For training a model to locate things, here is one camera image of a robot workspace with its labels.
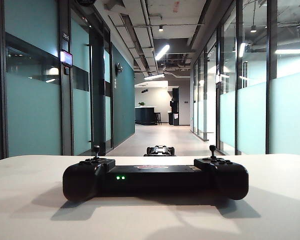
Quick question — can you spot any black handheld remote control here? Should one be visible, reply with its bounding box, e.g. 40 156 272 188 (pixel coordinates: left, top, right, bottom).
62 144 250 202

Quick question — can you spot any black quadruped robot dog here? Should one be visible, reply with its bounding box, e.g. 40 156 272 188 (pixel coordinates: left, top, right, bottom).
143 145 176 157

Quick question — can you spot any glowing door display screen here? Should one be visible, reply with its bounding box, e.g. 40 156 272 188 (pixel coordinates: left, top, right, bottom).
59 49 73 67

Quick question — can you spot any dark bar counter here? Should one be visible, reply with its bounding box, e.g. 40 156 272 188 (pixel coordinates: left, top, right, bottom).
134 106 158 126

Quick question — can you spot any tall black cabinet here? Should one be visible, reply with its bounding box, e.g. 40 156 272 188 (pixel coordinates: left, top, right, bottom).
168 87 180 126

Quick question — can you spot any white ceiling strip light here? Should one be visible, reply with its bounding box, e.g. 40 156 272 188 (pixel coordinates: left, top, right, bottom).
238 42 247 58
274 48 300 55
154 44 171 61
143 72 166 81

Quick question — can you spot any black vertical door handle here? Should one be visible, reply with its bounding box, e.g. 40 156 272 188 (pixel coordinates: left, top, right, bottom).
85 43 94 145

